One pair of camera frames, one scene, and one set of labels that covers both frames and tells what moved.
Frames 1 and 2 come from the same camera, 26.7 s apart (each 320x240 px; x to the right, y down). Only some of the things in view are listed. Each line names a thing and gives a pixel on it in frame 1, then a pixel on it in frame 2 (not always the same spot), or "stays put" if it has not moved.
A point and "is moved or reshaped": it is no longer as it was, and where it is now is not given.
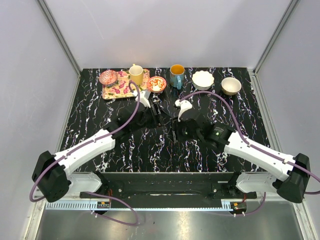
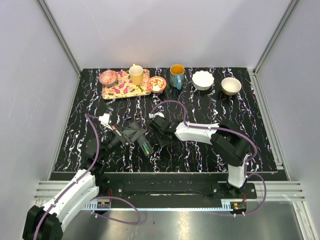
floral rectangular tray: [123, 88] stays put
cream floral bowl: [230, 86] stays put
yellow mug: [136, 74] stays put
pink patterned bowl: [108, 77] stays put
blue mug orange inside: [176, 75] stays put
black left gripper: [148, 110] -> [127, 136]
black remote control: [158, 113] is moved or reshaped
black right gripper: [175, 124] -> [162, 143]
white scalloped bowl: [202, 80] stays put
